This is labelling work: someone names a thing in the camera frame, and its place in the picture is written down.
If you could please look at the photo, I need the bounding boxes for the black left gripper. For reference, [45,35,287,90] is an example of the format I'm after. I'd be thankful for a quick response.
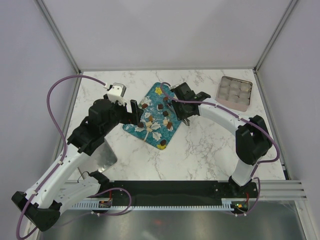
[101,98,144,136]

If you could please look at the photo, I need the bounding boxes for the dark chocolate cube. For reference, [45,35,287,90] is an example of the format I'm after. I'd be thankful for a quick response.
[162,111,169,117]

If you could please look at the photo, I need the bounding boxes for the metal tongs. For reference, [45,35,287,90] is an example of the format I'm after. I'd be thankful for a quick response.
[167,100,191,127]

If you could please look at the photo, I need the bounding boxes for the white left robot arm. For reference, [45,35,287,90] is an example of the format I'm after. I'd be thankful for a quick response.
[11,99,144,232]

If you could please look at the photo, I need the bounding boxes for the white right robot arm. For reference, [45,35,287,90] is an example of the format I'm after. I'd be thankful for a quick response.
[171,92,272,198]

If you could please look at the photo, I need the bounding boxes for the brown chocolate cube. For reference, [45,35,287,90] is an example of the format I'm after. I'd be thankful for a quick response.
[166,122,173,130]

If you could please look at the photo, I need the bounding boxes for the dark round chocolate piece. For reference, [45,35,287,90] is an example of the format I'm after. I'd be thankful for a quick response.
[160,139,167,146]

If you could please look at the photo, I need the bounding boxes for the pink chocolate tin box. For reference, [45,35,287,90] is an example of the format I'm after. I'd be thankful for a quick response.
[215,76,253,112]

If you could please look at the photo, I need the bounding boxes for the teal floral tray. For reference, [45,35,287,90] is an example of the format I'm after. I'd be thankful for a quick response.
[122,82,182,150]

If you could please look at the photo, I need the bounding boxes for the metal tin lid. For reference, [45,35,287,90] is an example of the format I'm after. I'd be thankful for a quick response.
[91,139,118,173]

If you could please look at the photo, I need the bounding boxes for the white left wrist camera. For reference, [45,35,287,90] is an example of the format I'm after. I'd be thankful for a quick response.
[104,82,127,106]

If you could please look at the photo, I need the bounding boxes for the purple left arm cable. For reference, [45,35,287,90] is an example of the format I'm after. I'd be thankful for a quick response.
[16,75,108,238]

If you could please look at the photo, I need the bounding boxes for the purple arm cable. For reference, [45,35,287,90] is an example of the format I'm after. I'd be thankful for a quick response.
[16,75,108,238]
[159,81,280,217]

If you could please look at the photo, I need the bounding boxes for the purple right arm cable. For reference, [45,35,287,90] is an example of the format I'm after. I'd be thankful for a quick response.
[159,81,280,217]

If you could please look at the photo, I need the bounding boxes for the white cable duct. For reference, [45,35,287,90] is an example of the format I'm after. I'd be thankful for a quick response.
[68,198,248,211]

